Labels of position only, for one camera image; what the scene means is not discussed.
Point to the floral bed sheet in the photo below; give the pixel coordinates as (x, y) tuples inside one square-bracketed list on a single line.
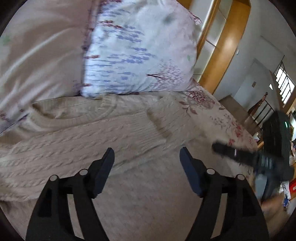
[(205, 121)]

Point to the wooden padded headboard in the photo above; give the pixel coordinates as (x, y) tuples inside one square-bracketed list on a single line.
[(222, 26)]

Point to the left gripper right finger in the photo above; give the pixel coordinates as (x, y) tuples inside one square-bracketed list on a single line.
[(243, 217)]

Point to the barred window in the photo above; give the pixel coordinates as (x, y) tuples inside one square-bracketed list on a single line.
[(284, 83)]

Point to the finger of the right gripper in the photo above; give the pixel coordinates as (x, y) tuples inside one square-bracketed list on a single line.
[(238, 155)]

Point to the blue floral print pillow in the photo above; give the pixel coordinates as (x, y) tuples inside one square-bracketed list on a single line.
[(140, 46)]

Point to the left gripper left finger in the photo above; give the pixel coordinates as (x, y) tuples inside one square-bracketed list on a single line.
[(65, 209)]

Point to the wooden stair railing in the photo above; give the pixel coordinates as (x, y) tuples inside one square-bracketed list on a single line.
[(261, 111)]

